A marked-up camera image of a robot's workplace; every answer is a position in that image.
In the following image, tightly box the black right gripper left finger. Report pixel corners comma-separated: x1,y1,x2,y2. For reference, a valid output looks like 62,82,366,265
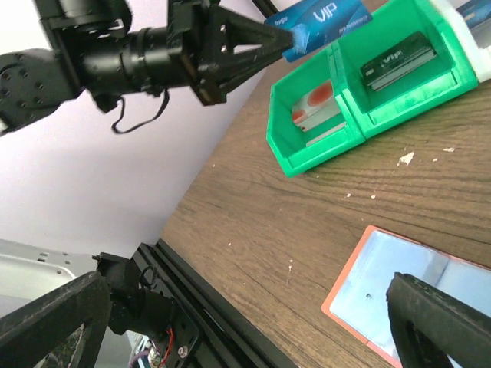
1,272,111,367

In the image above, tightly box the green front plastic bin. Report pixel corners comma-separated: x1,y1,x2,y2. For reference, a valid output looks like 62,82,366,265
266,49,365,177

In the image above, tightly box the white plastic bin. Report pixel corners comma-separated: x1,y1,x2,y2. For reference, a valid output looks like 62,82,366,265
431,0,490,83

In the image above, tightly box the green plastic bin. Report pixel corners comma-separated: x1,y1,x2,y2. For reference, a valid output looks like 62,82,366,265
266,49,365,177
328,1,479,138

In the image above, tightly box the blue card stack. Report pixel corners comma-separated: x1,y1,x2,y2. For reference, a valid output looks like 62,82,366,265
457,0,490,29

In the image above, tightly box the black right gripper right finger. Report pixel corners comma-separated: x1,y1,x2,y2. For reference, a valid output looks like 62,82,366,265
386,272,490,367

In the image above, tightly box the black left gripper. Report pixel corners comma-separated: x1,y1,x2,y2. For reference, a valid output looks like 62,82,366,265
166,1,293,106

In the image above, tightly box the green middle plastic bin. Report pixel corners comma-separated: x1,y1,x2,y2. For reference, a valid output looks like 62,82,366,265
328,1,479,138

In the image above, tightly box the red white card stack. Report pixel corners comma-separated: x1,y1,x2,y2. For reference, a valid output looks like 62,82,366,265
292,80,341,132

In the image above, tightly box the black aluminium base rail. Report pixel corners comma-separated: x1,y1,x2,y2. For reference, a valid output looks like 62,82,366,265
94,240,295,367

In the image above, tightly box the black VIP card stack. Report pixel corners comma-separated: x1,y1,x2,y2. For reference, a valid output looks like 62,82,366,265
361,31,437,91

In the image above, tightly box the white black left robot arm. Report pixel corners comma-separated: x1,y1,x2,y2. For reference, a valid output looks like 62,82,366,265
1,1,293,134

